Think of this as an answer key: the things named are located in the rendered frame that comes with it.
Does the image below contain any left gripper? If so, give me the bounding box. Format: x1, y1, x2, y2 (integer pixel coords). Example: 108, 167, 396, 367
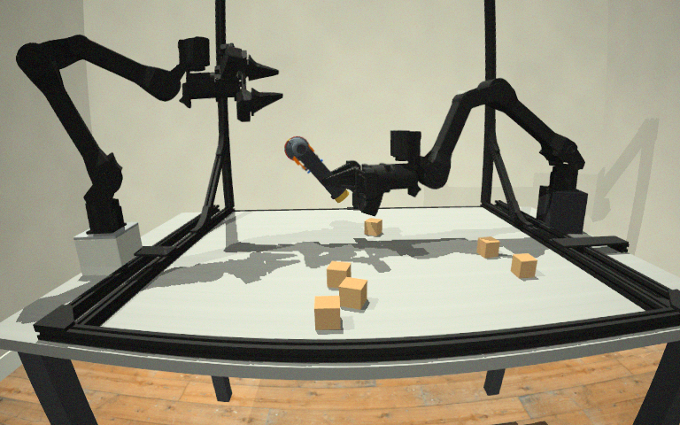
322, 160, 396, 201

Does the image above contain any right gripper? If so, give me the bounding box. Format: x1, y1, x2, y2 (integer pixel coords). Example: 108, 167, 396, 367
210, 50, 283, 122

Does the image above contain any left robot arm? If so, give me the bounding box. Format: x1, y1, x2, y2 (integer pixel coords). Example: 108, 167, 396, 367
390, 78, 585, 197

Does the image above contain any tan cube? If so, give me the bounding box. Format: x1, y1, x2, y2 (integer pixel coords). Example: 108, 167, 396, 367
339, 277, 367, 310
327, 261, 352, 289
364, 218, 383, 236
476, 236, 499, 259
511, 254, 537, 278
314, 296, 341, 330

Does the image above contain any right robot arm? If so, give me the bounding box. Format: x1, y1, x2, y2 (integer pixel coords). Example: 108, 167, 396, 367
16, 35, 243, 234

